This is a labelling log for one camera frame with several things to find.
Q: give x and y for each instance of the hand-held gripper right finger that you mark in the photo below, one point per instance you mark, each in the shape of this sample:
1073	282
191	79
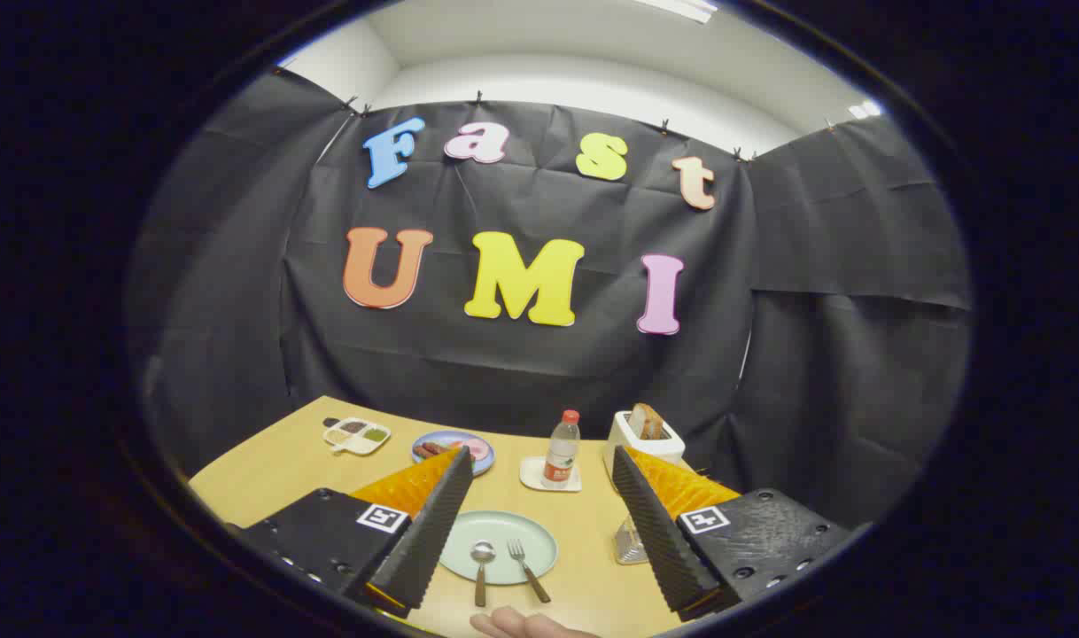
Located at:
659	532

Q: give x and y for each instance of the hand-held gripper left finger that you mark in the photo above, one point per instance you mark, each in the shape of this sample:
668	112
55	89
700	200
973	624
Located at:
429	540

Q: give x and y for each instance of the pale green plate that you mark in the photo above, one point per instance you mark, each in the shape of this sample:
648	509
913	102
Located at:
504	532

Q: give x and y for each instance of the brown meat pieces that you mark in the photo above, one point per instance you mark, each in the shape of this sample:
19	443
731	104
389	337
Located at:
431	449

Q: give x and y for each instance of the blue patterned plate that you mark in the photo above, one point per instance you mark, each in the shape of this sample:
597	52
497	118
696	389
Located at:
482	461

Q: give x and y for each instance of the white toaster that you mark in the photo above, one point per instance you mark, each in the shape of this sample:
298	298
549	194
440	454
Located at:
619	434

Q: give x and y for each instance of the toasted bread slice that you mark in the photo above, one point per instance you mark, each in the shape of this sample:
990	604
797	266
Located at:
655	425
636	422

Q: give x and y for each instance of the white square coaster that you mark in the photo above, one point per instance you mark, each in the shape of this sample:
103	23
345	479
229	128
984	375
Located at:
531	474

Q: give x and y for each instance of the white divided condiment dish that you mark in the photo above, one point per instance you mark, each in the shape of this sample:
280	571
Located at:
355	439

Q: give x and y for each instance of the clear plastic water bottle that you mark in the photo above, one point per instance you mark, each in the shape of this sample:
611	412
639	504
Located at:
562	452

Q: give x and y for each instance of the small ceiling light panel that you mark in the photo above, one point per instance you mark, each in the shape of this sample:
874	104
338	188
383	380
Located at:
865	109

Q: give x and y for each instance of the long ceiling light panel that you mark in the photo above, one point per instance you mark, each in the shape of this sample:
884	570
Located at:
681	7

